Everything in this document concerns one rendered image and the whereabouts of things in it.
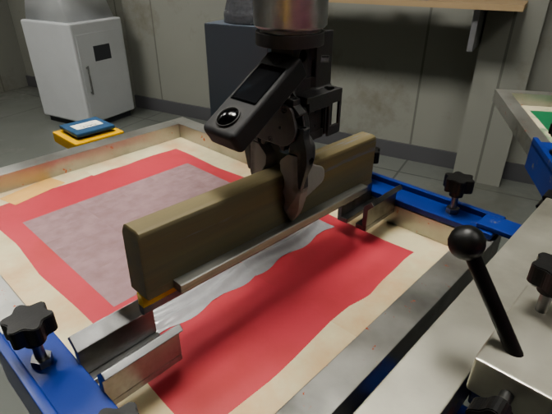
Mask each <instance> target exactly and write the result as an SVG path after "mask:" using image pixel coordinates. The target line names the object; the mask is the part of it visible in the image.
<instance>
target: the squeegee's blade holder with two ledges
mask: <svg viewBox="0 0 552 414"><path fill-rule="evenodd" d="M367 187H368V186H367V185H364V184H361V183H360V184H358V185H356V186H354V187H352V188H350V189H348V190H347V191H345V192H343V193H341V194H339V195H336V196H335V197H333V198H331V199H329V200H326V201H325V202H323V203H322V204H320V205H317V206H316V207H314V208H312V209H309V210H307V211H306V212H304V213H302V214H299V215H298V216H297V218H296V219H295V220H293V221H291V220H288V221H287V222H285V223H282V224H280V225H278V226H277V227H275V228H272V229H270V230H269V231H268V232H265V233H263V234H261V235H259V236H258V237H255V238H253V239H251V240H249V241H247V242H245V243H244V244H242V245H240V246H238V247H236V248H234V249H232V250H230V251H228V252H226V253H224V254H222V255H220V256H218V257H217V258H215V259H213V260H211V261H209V262H207V263H205V264H203V265H201V266H199V267H197V268H195V269H193V270H192V271H190V272H188V273H186V274H183V275H182V276H180V277H178V278H175V279H174V280H173V284H174V288H175V289H176V290H178V291H179V292H180V293H183V292H185V291H187V290H189V289H191V288H193V287H194V286H196V285H198V284H200V283H202V282H204V281H205V280H207V279H209V278H211V277H213V276H215V275H216V274H218V273H220V272H222V271H224V270H225V269H227V268H229V267H231V266H233V265H235V264H236V263H238V262H240V261H242V260H244V259H245V258H247V257H249V256H251V255H254V254H255V253H256V252H258V251H261V250H263V249H264V248H265V247H267V246H270V245H272V244H273V243H275V242H277V241H279V240H280V239H282V238H284V237H286V236H288V235H289V234H291V233H293V232H295V231H297V230H298V229H300V228H303V227H305V226H306V225H307V224H309V223H312V222H314V221H315V220H316V219H319V218H321V217H323V216H325V215H326V214H328V213H330V212H332V211H333V210H335V209H337V208H339V207H341V206H342V205H345V204H346V203H348V202H350V201H351V200H354V199H356V198H357V197H359V196H361V195H363V194H365V193H366V192H367Z"/></svg>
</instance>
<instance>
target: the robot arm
mask: <svg viewBox="0 0 552 414"><path fill-rule="evenodd" d="M328 11H329V0H227V1H226V6H225V9H224V13H223V16H224V22H225V23H228V24H233V25H254V26H255V27H256V28H258V29H257V30H255V44H256V45H257V46H260V47H262V48H271V52H269V53H267V54H266V55H265V56H264V58H263V59H262V60H261V61H260V62H259V63H258V65H257V66H256V67H255V68H254V69H253V70H252V71H251V73H250V74H249V75H248V76H247V77H246V78H245V80H244V81H243V82H242V83H241V84H240V85H239V86H238V87H237V88H236V89H235V90H234V91H233V92H232V94H231V95H230V96H229V97H228V98H227V99H226V101H225V102H224V103H223V104H222V105H221V106H220V107H219V109H218V110H217V111H216V112H215V113H214V114H213V116H212V117H211V118H210V119H209V120H208V121H207V122H206V123H205V125H204V130H205V132H206V134H207V135H208V136H209V138H210V139H211V140H212V141H213V142H214V143H216V144H219V145H222V146H224V147H227V148H229V149H231V150H235V151H237V152H243V151H244V150H245V154H246V161H247V165H248V168H249V169H250V170H251V174H254V173H257V172H259V171H262V170H264V169H266V168H270V167H273V166H274V165H277V164H279V163H280V170H281V173H282V175H283V179H284V188H283V194H284V199H285V203H284V207H283V211H284V212H285V214H286V215H287V216H288V218H289V219H290V220H291V221H293V220H295V219H296V218H297V216H298V215H299V214H300V212H301V210H302V208H303V205H304V203H305V201H306V197H307V196H308V195H309V194H310V193H311V192H312V191H313V190H314V189H315V188H316V187H317V186H318V185H319V184H320V183H321V182H322V181H323V180H324V168H323V167H322V166H320V165H316V164H314V160H315V143H314V141H313V140H315V139H317V138H320V137H321V136H322V135H323V134H325V135H326V136H331V135H332V134H334V133H337V132H339V127H340V115H341V104H342V92H343V88H342V87H337V86H334V85H331V84H330V81H331V66H332V52H333V38H334V30H322V29H323V28H324V27H325V26H326V25H327V24H328ZM335 102H338V106H337V118H336V123H334V124H332V125H331V122H332V109H333V103H335ZM279 147H280V149H281V150H282V151H285V150H289V152H288V153H289V154H285V153H282V152H280V150H279Z"/></svg>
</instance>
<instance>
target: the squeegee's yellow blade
mask: <svg viewBox="0 0 552 414"><path fill-rule="evenodd" d="M175 291H177V290H176V289H175V288H172V289H170V290H168V291H166V292H164V293H162V294H161V295H159V296H157V297H155V298H153V299H151V300H149V301H148V300H146V299H145V298H144V297H143V296H141V295H140V294H139V293H138V292H137V298H138V303H139V305H141V306H142V307H143V308H145V307H147V306H149V305H151V304H153V303H155V302H156V301H158V300H160V299H162V298H164V297H166V296H167V295H169V294H171V293H173V292H175Z"/></svg>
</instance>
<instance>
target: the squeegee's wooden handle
mask: <svg viewBox="0 0 552 414"><path fill-rule="evenodd" d="M375 144H376V138H375V136H374V135H372V134H370V133H366V132H364V131H362V132H359V133H356V134H355V135H352V136H349V137H347V138H344V139H341V140H338V141H336V142H334V143H332V144H329V145H326V146H323V147H321V148H318V149H316V150H315V160H314V164H316V165H320V166H322V167H323V168H324V180H323V181H322V182H321V183H320V184H319V185H318V186H317V187H316V188H315V189H314V190H313V191H312V192H311V193H310V194H309V195H308V196H307V197H306V201H305V203H304V205H303V208H302V210H301V212H300V214H302V213H304V212H306V211H307V210H309V209H312V208H314V207H316V206H317V205H320V204H322V203H323V202H325V201H326V200H329V199H331V198H333V197H335V196H337V195H339V194H341V193H343V192H345V191H347V190H348V189H350V188H352V187H354V186H356V185H358V184H360V183H361V184H364V185H369V184H370V183H371V177H372V170H373V163H374V157H375ZM283 188H284V179H283V175H282V173H281V170H280V163H279V164H277V165H274V166H273V167H270V168H266V169H264V170H262V171H259V172H256V173H254V174H251V175H249V176H247V177H244V178H241V179H239V180H236V181H234V182H230V183H228V184H226V185H224V186H220V187H218V188H215V189H213V190H211V191H207V192H205V193H203V194H200V195H197V196H195V197H192V198H190V199H188V200H184V201H182V202H180V203H177V204H175V205H171V206H169V207H167V208H165V209H161V210H159V211H156V212H154V213H152V214H148V215H146V216H144V217H141V218H138V219H136V220H133V221H130V222H129V223H125V224H123V227H122V235H123V241H124V246H125V251H126V260H127V264H128V269H129V274H130V280H131V286H132V287H133V288H134V289H135V290H136V291H137V292H138V293H139V294H140V295H141V296H143V297H144V298H145V299H146V300H148V301H149V300H151V299H153V298H155V297H157V296H159V295H161V294H162V293H164V292H166V291H168V290H170V289H172V288H174V284H173V280H174V279H175V278H178V277H180V276H182V275H183V274H186V273H188V272H190V271H192V270H193V269H195V268H197V267H199V266H201V265H203V264H205V263H207V262H209V261H211V260H213V259H215V258H217V257H218V256H220V255H222V254H224V253H226V252H228V251H230V250H232V249H234V248H236V247H238V246H240V245H242V244H244V243H245V242H248V241H249V240H251V239H253V238H255V237H258V236H259V235H261V234H263V233H265V232H268V231H269V230H270V229H272V228H275V227H277V226H278V225H280V224H282V223H285V222H287V221H288V220H290V219H289V218H288V216H287V215H286V214H285V212H284V211H283V207H284V203H285V199H284V194H283Z"/></svg>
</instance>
